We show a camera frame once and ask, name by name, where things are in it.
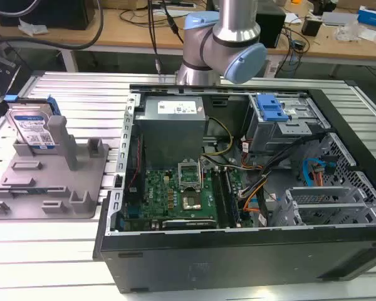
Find blue SATA wire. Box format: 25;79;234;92
302;155;337;189

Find wooden desk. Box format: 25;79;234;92
0;3;376;67

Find thick grey cable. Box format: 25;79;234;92
0;0;105;51

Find orange wire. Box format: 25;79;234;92
313;165;326;188

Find blue drive bay latch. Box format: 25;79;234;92
257;95;290;123

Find black open PC case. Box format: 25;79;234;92
92;83;376;294

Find grey parts rack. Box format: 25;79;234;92
0;115;111;221

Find silver disk bay bracket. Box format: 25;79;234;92
271;186;376;226

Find CPU socket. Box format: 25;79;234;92
180;193;203;211

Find small black device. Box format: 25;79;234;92
301;17;323;36

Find black monitor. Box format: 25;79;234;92
0;0;97;31

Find grey power supply unit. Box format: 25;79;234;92
134;96;210;169

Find black expansion slot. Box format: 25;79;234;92
161;219;217;230

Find thin black cable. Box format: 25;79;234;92
147;0;162;75

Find black box on desk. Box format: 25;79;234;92
255;5;286;49

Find green motherboard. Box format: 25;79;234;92
118;162;254;231

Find metal socket cover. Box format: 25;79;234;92
177;162;203;193

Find blue white box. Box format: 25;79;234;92
357;5;376;28

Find hard disk in blue carrier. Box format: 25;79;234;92
3;95;61;156

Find yellow black power wires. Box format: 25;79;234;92
201;116;234;156

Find silver drive cage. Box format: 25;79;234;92
243;93;333;154

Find black RAM slot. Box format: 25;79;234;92
211;168;234;228
222;167;243;227

